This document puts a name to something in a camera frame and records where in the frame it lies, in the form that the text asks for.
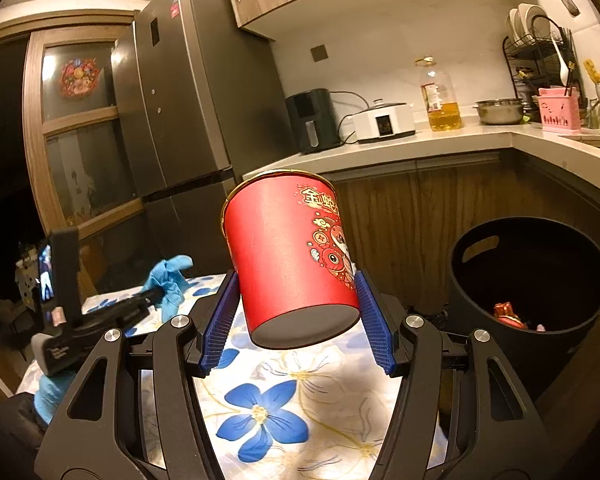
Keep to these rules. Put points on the metal bowl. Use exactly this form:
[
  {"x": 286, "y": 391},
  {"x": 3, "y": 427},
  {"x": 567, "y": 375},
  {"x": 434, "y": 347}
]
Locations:
[{"x": 497, "y": 112}]

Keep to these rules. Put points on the crushed red paper cup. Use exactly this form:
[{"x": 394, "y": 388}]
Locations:
[{"x": 509, "y": 316}]

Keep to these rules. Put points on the pink utensil holder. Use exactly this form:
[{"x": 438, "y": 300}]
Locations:
[{"x": 557, "y": 110}]

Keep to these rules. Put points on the blue floral tablecloth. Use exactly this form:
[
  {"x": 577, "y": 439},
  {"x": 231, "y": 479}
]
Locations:
[{"x": 290, "y": 400}]

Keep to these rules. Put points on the wooden glass-panel door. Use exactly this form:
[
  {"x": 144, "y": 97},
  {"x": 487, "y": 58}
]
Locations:
[{"x": 35, "y": 110}]

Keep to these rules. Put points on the person's left hand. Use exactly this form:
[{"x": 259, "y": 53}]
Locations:
[{"x": 52, "y": 395}]

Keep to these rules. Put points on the blue nitrile glove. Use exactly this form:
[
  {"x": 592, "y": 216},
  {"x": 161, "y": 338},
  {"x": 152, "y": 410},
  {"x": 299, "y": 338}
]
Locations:
[{"x": 172, "y": 280}]

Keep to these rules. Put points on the black air fryer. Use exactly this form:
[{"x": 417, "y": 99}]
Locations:
[{"x": 312, "y": 115}]

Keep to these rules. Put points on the cooking oil bottle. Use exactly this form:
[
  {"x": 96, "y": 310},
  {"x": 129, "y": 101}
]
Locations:
[{"x": 445, "y": 117}]

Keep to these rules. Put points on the white spoon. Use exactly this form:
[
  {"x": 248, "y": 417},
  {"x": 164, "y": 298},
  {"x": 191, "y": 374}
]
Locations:
[{"x": 570, "y": 72}]

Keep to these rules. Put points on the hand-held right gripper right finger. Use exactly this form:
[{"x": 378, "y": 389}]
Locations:
[{"x": 375, "y": 330}]

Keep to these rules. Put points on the grey refrigerator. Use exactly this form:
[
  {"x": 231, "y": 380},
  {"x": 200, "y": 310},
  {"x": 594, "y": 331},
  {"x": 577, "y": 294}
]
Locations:
[{"x": 195, "y": 110}]

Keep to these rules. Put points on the white electric cooker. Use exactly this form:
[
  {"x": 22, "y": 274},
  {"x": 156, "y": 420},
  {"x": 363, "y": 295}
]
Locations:
[{"x": 385, "y": 125}]

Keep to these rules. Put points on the black dish rack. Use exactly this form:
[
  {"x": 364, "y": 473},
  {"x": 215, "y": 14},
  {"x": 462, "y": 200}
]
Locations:
[{"x": 535, "y": 47}]

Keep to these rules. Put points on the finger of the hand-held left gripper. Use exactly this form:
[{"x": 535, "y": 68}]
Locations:
[{"x": 145, "y": 301}]

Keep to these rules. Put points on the black trash bin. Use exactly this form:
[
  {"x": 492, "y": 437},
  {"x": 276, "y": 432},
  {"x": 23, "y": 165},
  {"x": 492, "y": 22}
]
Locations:
[{"x": 570, "y": 355}]

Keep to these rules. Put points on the dark wall socket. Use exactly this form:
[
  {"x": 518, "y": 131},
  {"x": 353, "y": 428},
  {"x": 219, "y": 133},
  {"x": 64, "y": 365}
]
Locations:
[{"x": 319, "y": 53}]

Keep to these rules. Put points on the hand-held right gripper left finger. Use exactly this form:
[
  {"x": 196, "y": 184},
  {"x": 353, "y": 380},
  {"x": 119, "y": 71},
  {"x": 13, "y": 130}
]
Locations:
[{"x": 220, "y": 330}]

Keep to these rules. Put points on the red round door decoration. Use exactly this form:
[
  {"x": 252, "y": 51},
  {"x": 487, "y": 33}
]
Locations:
[{"x": 80, "y": 77}]

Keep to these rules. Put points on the kitchen counter with wooden cabinets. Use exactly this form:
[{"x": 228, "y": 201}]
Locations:
[{"x": 380, "y": 152}]

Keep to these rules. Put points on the white plate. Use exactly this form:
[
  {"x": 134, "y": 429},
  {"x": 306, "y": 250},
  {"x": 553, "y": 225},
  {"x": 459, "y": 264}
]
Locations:
[
  {"x": 540, "y": 20},
  {"x": 514, "y": 22}
]

